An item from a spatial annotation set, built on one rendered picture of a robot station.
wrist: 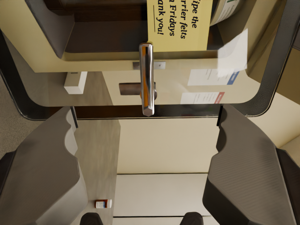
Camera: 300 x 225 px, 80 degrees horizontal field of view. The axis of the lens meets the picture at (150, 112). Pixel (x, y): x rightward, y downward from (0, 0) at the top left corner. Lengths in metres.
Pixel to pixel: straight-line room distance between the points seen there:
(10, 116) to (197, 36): 0.35
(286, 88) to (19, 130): 0.53
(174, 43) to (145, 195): 2.94
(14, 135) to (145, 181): 2.81
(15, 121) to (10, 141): 0.04
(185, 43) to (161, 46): 0.03
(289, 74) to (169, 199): 2.84
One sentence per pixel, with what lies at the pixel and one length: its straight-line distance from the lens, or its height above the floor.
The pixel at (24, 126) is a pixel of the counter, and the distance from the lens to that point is 0.46.
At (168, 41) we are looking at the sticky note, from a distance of 0.25.
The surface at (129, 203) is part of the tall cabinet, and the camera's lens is 3.12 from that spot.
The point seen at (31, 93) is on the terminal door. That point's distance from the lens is 0.33.
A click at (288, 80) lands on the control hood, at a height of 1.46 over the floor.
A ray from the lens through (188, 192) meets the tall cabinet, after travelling 3.16.
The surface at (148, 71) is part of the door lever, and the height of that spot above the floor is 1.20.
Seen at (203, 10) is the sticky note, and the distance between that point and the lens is 0.25.
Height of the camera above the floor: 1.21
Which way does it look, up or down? 1 degrees down
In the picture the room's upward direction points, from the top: 89 degrees clockwise
